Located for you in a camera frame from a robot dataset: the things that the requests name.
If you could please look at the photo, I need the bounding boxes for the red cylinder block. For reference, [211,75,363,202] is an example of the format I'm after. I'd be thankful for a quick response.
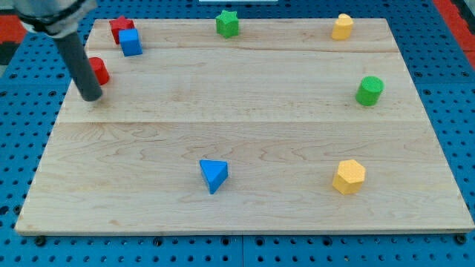
[88,56,110,85]

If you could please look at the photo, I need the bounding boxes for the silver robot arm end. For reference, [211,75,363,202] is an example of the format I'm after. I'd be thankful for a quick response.
[13,0,97,39]

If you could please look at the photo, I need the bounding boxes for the blue cube block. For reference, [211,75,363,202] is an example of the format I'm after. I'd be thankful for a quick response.
[119,28,143,56]

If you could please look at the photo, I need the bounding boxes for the blue triangular prism block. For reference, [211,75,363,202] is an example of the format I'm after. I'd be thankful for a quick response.
[199,159,228,194]

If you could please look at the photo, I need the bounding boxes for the light wooden board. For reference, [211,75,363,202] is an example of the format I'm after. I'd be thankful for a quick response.
[16,19,474,236]

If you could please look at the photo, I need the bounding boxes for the green star block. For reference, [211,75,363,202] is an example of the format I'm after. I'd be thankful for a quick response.
[215,10,240,39]

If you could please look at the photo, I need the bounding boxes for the yellow hexagon block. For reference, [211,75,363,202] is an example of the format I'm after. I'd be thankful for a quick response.
[332,159,366,195]

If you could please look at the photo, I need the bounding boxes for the green cylinder block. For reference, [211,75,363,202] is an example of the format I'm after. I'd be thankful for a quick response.
[356,76,384,106]

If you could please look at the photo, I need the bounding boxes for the yellow heart block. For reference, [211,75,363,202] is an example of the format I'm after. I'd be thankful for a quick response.
[331,13,354,41]

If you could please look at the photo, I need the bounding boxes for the red star block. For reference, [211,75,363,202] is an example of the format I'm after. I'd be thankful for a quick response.
[109,16,135,45]

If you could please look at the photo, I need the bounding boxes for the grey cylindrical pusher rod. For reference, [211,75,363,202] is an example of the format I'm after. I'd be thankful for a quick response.
[53,33,102,102]

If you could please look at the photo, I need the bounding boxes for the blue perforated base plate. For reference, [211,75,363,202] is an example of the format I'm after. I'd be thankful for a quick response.
[1,0,474,266]

